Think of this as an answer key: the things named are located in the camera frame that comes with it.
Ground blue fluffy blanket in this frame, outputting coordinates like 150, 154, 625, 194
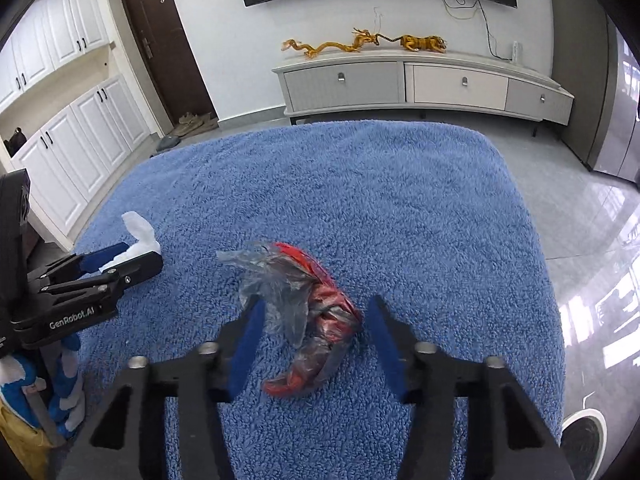
67, 120, 568, 480

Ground white wall cabinets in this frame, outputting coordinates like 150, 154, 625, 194
0, 0, 110, 111

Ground dark brown door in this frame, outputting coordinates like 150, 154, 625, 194
119, 0, 218, 136

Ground red snack wrapper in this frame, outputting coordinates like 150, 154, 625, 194
216, 241, 363, 398

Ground white tissue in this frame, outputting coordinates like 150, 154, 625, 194
100, 211, 162, 273

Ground white and grey TV cabinet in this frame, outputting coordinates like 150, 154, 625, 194
271, 50, 575, 127

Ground television cable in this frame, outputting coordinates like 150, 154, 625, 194
437, 0, 516, 61

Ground yellow clothing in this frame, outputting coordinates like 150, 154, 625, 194
0, 400, 56, 480

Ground dark handbag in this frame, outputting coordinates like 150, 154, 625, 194
2, 127, 29, 157

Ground pair of beige shoes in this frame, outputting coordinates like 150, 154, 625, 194
172, 111, 219, 137

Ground golden tiger ornament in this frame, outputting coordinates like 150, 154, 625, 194
399, 34, 448, 55

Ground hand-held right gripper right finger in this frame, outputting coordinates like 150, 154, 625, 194
367, 294, 576, 480

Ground person's left hand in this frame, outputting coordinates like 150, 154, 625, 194
0, 332, 86, 438

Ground round white-rimmed trash bin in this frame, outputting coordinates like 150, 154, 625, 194
560, 408, 609, 468

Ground grey refrigerator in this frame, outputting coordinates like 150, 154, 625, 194
585, 10, 640, 183

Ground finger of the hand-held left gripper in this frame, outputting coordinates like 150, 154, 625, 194
27, 241, 131, 285
40, 252, 164, 306

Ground golden dragon ornament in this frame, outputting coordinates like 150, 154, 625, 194
281, 27, 401, 60

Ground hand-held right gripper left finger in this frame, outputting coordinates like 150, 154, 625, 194
57, 294, 266, 480

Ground white base cabinets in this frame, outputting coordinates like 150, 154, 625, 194
10, 74, 153, 251

